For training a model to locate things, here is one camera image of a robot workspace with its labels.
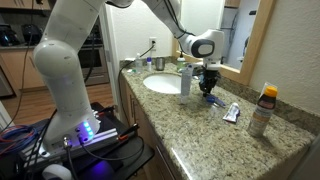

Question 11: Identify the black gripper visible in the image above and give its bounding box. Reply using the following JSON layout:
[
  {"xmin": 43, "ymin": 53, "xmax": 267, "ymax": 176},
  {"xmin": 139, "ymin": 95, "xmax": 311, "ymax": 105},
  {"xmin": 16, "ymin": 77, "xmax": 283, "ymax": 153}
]
[{"xmin": 198, "ymin": 67, "xmax": 221, "ymax": 98}]

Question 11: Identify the clear blue toothbrush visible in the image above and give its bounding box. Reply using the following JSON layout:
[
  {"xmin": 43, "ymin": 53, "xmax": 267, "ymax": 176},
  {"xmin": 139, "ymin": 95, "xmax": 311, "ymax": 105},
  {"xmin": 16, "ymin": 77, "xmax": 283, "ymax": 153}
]
[{"xmin": 207, "ymin": 95, "xmax": 228, "ymax": 109}]

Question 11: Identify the small blue object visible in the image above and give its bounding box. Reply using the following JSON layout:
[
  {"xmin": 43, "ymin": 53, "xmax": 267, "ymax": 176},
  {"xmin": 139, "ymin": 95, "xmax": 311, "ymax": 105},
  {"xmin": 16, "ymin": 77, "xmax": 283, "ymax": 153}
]
[{"xmin": 205, "ymin": 94, "xmax": 218, "ymax": 104}]

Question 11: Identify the silver metal cup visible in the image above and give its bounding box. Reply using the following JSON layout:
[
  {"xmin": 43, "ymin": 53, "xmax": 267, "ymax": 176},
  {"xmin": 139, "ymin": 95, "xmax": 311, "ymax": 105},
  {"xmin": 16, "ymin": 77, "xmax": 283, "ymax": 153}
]
[{"xmin": 155, "ymin": 56, "xmax": 166, "ymax": 72}]

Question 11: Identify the white round object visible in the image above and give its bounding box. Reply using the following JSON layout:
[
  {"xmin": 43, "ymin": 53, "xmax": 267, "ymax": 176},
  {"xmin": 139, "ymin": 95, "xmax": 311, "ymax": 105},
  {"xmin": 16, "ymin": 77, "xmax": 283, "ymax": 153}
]
[{"xmin": 41, "ymin": 163, "xmax": 73, "ymax": 180}]

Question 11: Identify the tall white standing tube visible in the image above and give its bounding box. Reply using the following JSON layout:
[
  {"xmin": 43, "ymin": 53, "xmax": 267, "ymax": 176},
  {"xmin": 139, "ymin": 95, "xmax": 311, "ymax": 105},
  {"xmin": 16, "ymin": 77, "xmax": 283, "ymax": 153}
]
[{"xmin": 179, "ymin": 63, "xmax": 195, "ymax": 105}]

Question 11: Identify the white toothpaste tube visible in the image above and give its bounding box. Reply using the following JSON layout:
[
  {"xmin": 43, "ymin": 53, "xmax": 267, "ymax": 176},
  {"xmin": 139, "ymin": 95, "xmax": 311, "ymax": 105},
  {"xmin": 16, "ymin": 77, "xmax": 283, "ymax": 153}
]
[{"xmin": 222, "ymin": 102, "xmax": 241, "ymax": 124}]

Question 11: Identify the green soap pump bottle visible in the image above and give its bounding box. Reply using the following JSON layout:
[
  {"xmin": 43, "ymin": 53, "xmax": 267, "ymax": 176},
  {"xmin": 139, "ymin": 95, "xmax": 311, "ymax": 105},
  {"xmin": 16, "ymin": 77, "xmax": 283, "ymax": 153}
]
[{"xmin": 176, "ymin": 51, "xmax": 187, "ymax": 73}]

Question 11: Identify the white oval sink basin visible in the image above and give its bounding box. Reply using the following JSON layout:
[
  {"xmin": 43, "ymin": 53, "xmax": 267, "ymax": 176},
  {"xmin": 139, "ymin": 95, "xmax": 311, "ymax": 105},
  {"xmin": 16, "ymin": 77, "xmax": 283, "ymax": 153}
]
[{"xmin": 142, "ymin": 72, "xmax": 183, "ymax": 95}]

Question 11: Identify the orange cap sunscreen spray can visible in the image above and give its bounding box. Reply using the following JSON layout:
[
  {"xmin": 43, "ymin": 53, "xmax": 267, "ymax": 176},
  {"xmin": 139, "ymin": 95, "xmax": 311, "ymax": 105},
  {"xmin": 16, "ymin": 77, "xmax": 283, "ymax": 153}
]
[{"xmin": 246, "ymin": 85, "xmax": 279, "ymax": 139}]

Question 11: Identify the small bottle blue cap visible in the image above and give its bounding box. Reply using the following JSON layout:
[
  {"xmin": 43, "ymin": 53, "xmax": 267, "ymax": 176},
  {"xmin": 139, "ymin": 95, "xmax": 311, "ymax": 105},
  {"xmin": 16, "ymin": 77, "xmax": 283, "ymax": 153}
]
[{"xmin": 146, "ymin": 56, "xmax": 154, "ymax": 73}]

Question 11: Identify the wood framed mirror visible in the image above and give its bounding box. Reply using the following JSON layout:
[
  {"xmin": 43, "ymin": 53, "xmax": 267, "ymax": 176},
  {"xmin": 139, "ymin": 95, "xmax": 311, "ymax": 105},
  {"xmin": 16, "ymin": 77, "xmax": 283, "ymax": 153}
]
[{"xmin": 172, "ymin": 0, "xmax": 278, "ymax": 87}]

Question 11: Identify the beige vanity cabinet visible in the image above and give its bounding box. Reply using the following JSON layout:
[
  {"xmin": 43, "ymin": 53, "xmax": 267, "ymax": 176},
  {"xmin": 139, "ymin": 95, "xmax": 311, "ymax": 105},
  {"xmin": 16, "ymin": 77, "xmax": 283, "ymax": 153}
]
[{"xmin": 117, "ymin": 73, "xmax": 189, "ymax": 180}]

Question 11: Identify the clear bottle white cap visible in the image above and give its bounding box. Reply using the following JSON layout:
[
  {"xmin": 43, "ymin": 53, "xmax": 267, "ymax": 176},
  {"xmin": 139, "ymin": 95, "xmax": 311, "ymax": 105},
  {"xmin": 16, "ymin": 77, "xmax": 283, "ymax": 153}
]
[{"xmin": 134, "ymin": 52, "xmax": 144, "ymax": 75}]

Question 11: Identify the orange black clamp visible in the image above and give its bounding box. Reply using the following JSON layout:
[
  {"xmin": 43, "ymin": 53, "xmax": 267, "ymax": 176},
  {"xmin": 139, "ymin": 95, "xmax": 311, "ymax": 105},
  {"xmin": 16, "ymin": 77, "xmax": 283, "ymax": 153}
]
[
  {"xmin": 94, "ymin": 104, "xmax": 118, "ymax": 118},
  {"xmin": 117, "ymin": 122, "xmax": 141, "ymax": 140}
]

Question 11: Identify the black robot cart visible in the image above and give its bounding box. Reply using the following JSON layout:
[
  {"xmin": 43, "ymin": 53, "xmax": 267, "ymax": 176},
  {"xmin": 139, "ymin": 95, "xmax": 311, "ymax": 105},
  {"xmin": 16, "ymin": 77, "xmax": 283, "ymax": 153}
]
[{"xmin": 0, "ymin": 101, "xmax": 156, "ymax": 180}]

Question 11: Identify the stainless steel oven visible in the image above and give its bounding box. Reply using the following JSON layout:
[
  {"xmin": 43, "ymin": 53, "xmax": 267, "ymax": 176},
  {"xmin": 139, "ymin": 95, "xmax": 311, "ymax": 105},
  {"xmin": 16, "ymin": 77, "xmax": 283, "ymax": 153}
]
[{"xmin": 76, "ymin": 15, "xmax": 111, "ymax": 87}]

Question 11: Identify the black kitchen appliance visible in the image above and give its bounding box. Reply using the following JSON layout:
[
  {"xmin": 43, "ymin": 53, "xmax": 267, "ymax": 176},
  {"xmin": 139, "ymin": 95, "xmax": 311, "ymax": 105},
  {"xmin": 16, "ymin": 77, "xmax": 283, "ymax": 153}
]
[{"xmin": 21, "ymin": 23, "xmax": 44, "ymax": 46}]

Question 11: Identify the wooden kitchen cabinet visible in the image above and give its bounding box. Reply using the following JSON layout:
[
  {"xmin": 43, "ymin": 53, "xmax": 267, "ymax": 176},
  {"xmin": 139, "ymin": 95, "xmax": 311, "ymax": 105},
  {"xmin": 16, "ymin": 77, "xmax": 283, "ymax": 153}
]
[{"xmin": 0, "ymin": 44, "xmax": 47, "ymax": 93}]

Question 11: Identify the black coffee maker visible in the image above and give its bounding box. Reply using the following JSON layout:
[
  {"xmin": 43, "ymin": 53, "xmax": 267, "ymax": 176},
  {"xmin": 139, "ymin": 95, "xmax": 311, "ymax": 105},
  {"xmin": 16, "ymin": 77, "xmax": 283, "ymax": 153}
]
[{"xmin": 0, "ymin": 23, "xmax": 21, "ymax": 48}]

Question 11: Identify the white wall outlet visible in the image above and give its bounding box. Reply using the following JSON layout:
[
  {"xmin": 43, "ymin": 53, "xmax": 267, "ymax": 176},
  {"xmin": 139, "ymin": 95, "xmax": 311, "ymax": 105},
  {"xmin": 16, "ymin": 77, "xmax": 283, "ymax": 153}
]
[{"xmin": 148, "ymin": 36, "xmax": 158, "ymax": 51}]

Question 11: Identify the metal cabinet handle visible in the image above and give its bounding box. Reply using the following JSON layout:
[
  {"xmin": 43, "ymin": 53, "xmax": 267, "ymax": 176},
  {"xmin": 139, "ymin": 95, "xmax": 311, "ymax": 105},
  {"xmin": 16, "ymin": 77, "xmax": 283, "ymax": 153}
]
[
  {"xmin": 129, "ymin": 94, "xmax": 138, "ymax": 117},
  {"xmin": 154, "ymin": 144, "xmax": 177, "ymax": 180}
]

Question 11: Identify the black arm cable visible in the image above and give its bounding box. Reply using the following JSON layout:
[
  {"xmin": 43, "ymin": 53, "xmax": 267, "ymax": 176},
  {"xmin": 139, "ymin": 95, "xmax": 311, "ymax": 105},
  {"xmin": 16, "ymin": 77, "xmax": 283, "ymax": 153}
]
[{"xmin": 162, "ymin": 0, "xmax": 196, "ymax": 40}]

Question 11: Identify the black power cable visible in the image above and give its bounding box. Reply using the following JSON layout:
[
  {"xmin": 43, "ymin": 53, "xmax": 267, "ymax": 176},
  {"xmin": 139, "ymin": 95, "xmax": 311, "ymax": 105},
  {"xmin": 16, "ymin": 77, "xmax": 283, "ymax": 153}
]
[{"xmin": 116, "ymin": 41, "xmax": 157, "ymax": 128}]

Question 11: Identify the aluminium mounting rail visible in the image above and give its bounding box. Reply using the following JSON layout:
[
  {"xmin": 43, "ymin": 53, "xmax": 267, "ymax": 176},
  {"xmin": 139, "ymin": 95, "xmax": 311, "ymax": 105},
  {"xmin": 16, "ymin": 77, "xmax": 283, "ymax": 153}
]
[{"xmin": 19, "ymin": 127, "xmax": 120, "ymax": 165}]

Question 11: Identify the black base cable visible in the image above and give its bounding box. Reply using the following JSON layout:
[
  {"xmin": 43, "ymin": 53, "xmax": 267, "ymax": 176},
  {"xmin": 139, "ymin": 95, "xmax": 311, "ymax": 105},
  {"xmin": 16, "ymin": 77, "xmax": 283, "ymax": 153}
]
[{"xmin": 62, "ymin": 134, "xmax": 146, "ymax": 180}]

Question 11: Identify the blue red cable bundle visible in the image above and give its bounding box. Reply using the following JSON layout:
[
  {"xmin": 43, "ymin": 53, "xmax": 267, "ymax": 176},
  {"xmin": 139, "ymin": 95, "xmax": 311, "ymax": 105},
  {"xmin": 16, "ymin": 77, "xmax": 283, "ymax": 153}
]
[{"xmin": 0, "ymin": 124, "xmax": 38, "ymax": 156}]

